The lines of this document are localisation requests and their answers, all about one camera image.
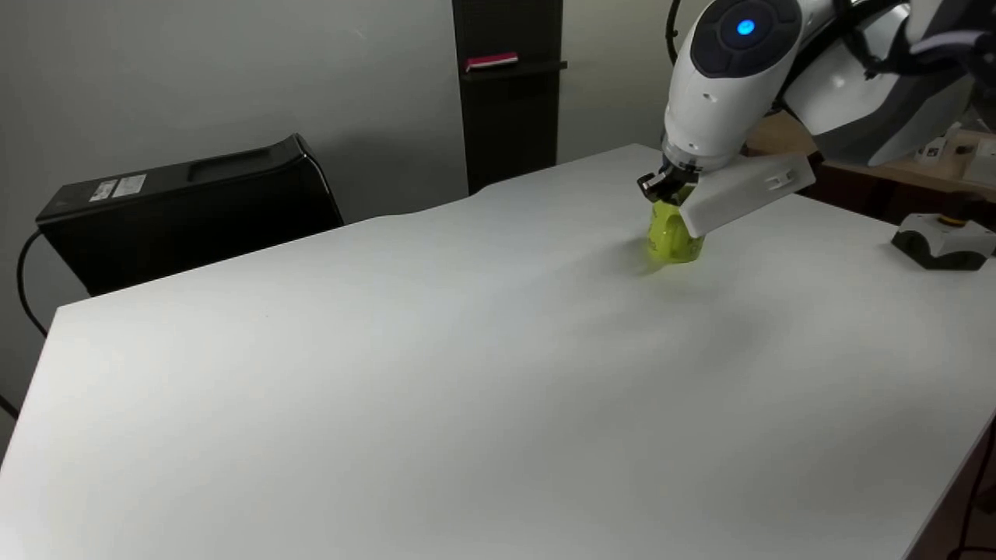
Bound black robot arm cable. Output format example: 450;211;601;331
829;0;996;85

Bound black power cable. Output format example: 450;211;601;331
14;226;53;341

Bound green mug with print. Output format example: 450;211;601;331
643;195;710;267

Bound wooden side table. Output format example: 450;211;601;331
743;109;996;201

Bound black computer tower case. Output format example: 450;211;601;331
36;132;347;299

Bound black tall shelf unit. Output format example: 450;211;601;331
452;0;571;195

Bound pink book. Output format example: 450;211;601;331
462;50;523;76

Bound black white emergency stop button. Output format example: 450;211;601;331
887;209;996;274

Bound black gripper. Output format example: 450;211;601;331
634;156;701;209

